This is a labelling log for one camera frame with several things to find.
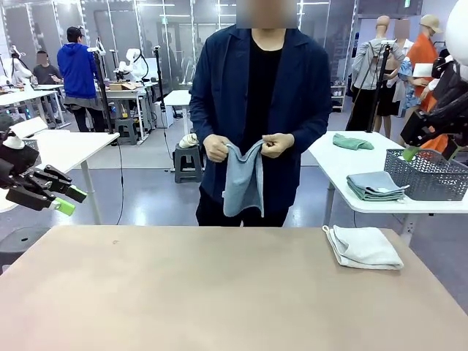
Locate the white table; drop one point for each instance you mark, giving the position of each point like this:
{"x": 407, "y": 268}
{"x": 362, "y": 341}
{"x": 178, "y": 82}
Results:
{"x": 73, "y": 146}
{"x": 347, "y": 161}
{"x": 179, "y": 97}
{"x": 25, "y": 97}

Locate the folded blue-gray towel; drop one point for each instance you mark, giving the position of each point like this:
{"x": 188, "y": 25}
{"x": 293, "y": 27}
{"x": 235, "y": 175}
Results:
{"x": 373, "y": 181}

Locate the black plastic stool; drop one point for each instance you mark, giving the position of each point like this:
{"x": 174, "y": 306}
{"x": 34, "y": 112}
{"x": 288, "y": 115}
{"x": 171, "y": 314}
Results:
{"x": 22, "y": 241}

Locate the blue-gray towel with loop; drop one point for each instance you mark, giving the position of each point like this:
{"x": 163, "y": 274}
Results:
{"x": 241, "y": 183}

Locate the wooden shoe shelf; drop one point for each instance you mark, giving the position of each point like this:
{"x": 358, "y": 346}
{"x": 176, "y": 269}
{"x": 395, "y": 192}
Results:
{"x": 338, "y": 95}

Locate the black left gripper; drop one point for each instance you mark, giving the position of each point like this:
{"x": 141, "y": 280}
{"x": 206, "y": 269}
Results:
{"x": 18, "y": 161}

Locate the beige cloth bundle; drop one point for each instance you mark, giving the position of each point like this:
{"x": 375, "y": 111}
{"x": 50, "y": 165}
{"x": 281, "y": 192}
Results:
{"x": 187, "y": 140}

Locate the black camera stand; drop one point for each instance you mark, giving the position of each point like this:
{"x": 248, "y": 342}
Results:
{"x": 104, "y": 98}
{"x": 159, "y": 80}

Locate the person in blue hoodie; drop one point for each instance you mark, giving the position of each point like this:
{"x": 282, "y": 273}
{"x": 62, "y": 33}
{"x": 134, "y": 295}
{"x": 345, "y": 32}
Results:
{"x": 77, "y": 69}

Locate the white towel with loop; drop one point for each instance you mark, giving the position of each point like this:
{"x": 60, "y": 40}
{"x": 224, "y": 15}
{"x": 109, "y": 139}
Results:
{"x": 365, "y": 246}

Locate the cardboard box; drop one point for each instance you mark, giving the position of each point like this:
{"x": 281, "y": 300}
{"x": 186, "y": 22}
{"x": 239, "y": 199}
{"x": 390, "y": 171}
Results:
{"x": 122, "y": 86}

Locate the person in floral clothing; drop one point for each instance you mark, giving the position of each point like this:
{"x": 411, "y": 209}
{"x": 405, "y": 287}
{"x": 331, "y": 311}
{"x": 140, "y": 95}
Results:
{"x": 407, "y": 84}

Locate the mannequin with orange vest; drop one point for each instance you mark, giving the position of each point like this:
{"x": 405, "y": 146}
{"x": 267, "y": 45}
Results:
{"x": 424, "y": 55}

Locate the green towel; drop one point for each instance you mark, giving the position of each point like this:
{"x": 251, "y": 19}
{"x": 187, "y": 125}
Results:
{"x": 351, "y": 142}

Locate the mannequin with gray shirt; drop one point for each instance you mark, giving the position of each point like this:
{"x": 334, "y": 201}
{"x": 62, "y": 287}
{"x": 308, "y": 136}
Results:
{"x": 365, "y": 66}

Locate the person's left hand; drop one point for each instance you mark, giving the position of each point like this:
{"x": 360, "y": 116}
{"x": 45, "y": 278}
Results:
{"x": 278, "y": 144}

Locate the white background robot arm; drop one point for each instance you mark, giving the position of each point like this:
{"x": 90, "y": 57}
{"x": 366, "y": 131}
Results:
{"x": 133, "y": 62}
{"x": 18, "y": 69}

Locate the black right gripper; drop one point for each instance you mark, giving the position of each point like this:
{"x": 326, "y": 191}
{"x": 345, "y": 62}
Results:
{"x": 453, "y": 91}

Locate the gray plastic stool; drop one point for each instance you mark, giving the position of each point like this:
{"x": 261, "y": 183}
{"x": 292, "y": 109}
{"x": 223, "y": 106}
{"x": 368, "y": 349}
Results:
{"x": 188, "y": 161}
{"x": 126, "y": 129}

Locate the gray desk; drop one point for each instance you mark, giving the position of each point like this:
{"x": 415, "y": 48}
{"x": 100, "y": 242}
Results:
{"x": 124, "y": 93}

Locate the gray plastic basket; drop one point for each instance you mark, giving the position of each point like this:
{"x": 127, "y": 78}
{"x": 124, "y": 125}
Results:
{"x": 31, "y": 143}
{"x": 428, "y": 179}

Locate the person in navy jacket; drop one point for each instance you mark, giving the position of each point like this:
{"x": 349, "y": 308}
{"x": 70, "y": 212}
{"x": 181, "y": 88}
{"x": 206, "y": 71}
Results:
{"x": 219, "y": 91}

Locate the folded teal towel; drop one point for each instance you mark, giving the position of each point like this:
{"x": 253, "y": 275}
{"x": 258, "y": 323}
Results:
{"x": 380, "y": 197}

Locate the black tripod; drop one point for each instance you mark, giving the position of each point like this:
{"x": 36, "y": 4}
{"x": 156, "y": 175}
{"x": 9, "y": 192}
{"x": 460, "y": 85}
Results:
{"x": 376, "y": 91}

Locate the seated person black shirt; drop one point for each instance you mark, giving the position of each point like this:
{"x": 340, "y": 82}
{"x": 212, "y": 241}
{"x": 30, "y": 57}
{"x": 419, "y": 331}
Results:
{"x": 45, "y": 73}

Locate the person's right hand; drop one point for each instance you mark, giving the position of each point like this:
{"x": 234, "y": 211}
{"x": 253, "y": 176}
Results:
{"x": 215, "y": 146}

